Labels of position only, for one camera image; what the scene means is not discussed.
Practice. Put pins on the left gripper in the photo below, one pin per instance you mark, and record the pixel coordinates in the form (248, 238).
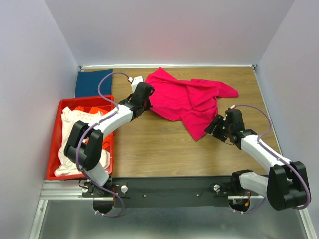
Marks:
(148, 105)

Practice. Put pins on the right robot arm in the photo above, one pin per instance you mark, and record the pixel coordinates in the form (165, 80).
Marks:
(286, 184)

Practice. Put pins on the magenta t shirt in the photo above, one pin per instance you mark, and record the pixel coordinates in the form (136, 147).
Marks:
(193, 102)

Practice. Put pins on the red plastic bin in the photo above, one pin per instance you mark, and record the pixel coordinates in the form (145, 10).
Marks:
(54, 162)

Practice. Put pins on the aluminium frame rail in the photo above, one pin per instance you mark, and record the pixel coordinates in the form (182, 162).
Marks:
(53, 190)

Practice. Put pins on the folded blue t shirt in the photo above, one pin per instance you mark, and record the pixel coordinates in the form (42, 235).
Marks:
(87, 82)

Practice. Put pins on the black mounting base plate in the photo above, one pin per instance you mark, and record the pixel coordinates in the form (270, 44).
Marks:
(166, 192)

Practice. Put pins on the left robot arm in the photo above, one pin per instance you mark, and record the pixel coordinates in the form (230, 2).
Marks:
(84, 144)

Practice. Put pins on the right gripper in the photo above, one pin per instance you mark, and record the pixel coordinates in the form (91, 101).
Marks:
(217, 119)

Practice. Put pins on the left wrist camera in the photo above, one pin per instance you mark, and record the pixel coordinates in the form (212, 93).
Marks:
(134, 81)

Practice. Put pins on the orange t shirt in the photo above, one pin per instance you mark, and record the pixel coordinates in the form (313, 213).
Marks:
(97, 111)

